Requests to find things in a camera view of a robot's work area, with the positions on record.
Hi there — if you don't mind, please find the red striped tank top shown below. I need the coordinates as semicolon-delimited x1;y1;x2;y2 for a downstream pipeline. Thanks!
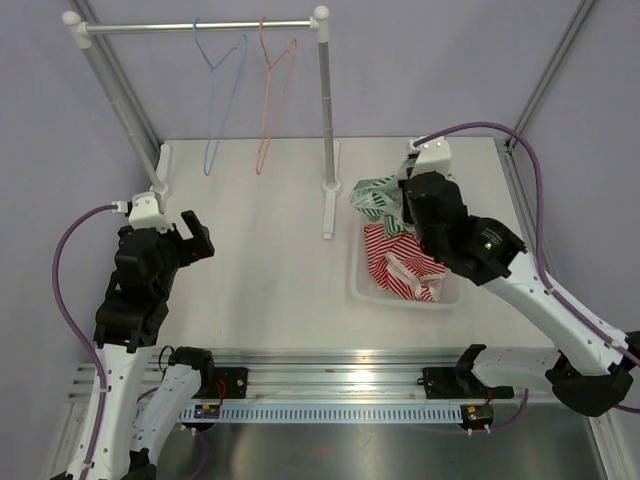
362;224;448;303

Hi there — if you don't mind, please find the green striped tank top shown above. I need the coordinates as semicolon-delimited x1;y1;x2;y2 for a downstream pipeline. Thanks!
348;175;415;238

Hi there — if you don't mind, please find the blue wire hanger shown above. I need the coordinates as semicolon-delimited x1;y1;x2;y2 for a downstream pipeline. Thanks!
192;17;248;177

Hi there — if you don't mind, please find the pink wire hanger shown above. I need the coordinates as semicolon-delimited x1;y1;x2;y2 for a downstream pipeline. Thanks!
255;17;299;176

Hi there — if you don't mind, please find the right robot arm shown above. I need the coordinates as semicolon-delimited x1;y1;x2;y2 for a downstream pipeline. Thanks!
399;171;639;417

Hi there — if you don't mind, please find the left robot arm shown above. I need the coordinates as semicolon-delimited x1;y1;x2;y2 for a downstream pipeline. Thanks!
60;210;216;479

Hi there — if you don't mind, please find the white and silver clothes rack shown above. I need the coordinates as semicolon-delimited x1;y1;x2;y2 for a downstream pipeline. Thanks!
62;1;342;240

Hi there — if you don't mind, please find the white plastic basket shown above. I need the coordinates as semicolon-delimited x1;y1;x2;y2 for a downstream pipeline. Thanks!
348;183;468;311

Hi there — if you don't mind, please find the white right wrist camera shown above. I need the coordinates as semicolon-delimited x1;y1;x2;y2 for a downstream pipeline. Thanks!
405;136;452;178

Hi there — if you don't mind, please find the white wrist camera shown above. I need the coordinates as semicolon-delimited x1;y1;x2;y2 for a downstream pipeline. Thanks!
405;136;452;178
128;191;174;234

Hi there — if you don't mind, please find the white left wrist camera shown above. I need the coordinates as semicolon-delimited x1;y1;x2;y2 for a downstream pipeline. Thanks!
128;191;174;234

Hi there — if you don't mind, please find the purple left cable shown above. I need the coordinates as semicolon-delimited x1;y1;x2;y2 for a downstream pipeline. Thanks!
52;201;126;480

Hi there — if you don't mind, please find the purple cable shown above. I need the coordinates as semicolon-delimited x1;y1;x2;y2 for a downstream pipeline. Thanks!
52;201;126;480
412;120;640;415

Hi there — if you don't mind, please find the white slotted cable duct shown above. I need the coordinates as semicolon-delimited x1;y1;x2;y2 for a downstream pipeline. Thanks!
179;404;462;424

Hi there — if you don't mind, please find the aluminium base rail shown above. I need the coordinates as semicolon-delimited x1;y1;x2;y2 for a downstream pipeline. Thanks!
69;347;566;407

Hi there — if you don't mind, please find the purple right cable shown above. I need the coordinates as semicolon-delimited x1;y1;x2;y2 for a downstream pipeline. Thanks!
412;120;640;415

